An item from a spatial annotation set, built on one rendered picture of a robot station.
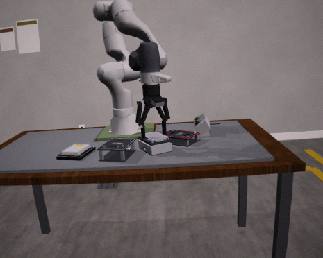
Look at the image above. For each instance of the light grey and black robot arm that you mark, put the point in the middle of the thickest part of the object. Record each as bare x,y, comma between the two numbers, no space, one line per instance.
144,63

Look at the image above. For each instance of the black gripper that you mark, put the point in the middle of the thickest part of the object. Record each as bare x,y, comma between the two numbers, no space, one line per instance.
148,91

